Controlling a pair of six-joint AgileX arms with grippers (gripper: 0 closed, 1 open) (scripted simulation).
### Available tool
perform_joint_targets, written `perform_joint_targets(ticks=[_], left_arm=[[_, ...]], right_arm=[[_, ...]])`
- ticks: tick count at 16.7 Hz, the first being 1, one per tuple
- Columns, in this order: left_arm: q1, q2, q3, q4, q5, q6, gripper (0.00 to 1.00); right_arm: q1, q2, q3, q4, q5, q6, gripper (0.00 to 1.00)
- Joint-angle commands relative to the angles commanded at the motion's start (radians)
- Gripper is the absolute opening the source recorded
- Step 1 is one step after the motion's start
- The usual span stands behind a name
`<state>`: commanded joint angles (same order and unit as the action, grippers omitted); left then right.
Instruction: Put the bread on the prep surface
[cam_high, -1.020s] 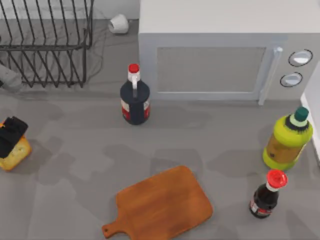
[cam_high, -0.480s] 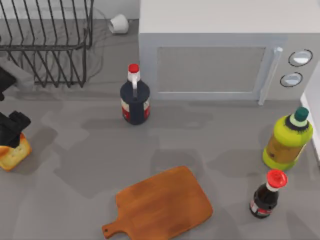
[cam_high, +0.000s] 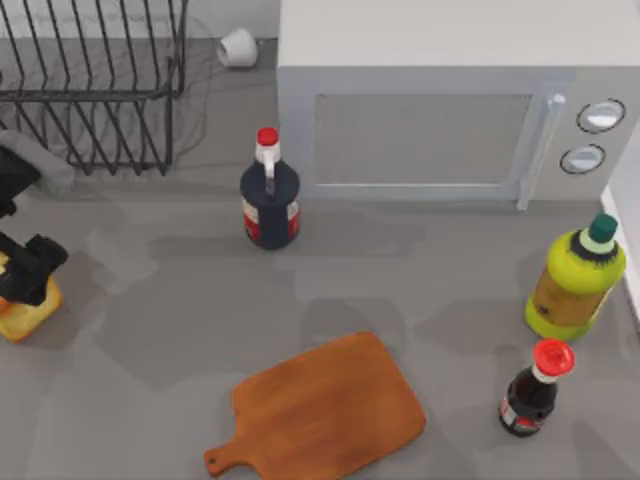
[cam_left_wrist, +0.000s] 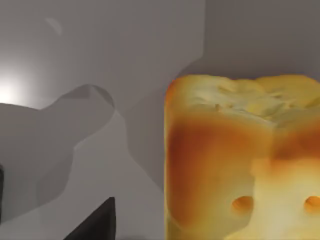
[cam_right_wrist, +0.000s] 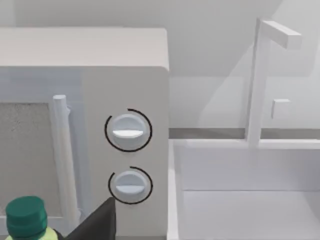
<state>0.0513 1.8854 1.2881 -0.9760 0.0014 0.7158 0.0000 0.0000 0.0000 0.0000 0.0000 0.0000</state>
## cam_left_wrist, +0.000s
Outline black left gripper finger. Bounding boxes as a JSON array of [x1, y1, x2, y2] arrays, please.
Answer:
[[62, 196, 118, 240]]

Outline golden brown bread loaf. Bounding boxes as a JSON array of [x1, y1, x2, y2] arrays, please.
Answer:
[[163, 73, 320, 240]]

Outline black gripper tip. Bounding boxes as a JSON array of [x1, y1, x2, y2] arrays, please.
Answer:
[[0, 164, 5, 221]]

